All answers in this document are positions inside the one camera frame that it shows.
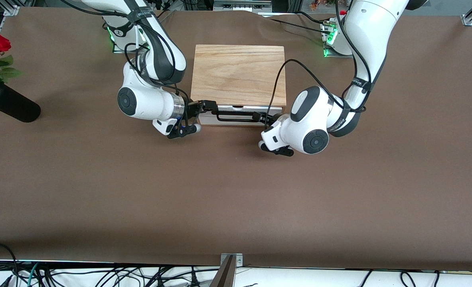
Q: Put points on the dark angled camera pole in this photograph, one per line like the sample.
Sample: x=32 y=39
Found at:
x=224 y=275

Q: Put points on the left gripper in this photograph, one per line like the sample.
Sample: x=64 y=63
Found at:
x=268 y=118

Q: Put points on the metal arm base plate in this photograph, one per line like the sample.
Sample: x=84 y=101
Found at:
x=114 y=46
x=326 y=38

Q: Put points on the wooden drawer cabinet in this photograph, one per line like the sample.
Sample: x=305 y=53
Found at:
x=237 y=75

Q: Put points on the grey background equipment box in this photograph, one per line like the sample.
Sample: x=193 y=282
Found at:
x=241 y=4

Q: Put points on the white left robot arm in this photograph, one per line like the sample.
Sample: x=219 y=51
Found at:
x=367 y=32

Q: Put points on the brown table cover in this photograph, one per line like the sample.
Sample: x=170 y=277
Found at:
x=236 y=199

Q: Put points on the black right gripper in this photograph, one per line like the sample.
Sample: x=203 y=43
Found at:
x=192 y=107

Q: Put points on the black cylindrical vase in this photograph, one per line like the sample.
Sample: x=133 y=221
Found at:
x=12 y=105

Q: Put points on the metal table edge bracket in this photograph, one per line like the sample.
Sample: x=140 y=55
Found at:
x=237 y=259

